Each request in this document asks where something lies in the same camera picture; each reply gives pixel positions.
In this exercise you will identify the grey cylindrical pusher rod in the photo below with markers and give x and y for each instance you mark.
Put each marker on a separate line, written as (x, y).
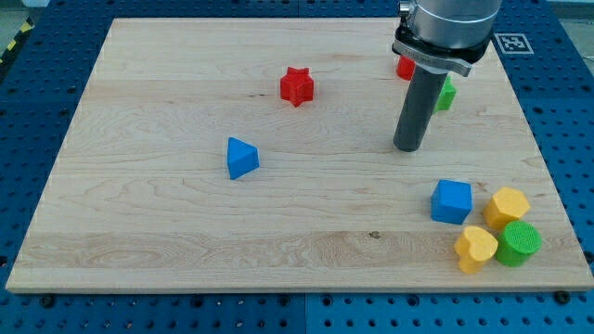
(420, 101)

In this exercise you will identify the blue triangle block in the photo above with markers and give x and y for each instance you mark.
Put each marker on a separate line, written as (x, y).
(241, 158)

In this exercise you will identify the white fiducial marker tag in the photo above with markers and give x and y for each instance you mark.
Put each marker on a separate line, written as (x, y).
(512, 43)

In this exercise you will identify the red round block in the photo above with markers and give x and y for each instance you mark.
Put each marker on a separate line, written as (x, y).
(405, 68)

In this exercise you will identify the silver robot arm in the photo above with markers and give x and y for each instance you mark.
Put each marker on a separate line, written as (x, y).
(440, 36)

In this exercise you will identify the wooden board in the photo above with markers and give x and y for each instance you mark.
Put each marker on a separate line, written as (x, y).
(140, 201)

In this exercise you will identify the yellow heart block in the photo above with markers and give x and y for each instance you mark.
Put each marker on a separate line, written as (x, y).
(475, 247)

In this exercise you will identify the green star block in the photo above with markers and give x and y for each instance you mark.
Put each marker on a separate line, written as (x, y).
(446, 96)

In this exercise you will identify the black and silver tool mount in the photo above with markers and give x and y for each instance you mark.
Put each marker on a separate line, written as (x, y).
(458, 60)

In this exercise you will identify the green cylinder block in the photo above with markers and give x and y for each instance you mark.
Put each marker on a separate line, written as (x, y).
(517, 243)

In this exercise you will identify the red star block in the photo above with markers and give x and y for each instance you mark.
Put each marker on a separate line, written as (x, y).
(297, 86)

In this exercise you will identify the blue cube block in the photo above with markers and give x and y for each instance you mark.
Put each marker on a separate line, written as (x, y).
(451, 202)

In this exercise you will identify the yellow hexagon block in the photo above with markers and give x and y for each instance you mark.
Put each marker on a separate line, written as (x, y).
(506, 205)

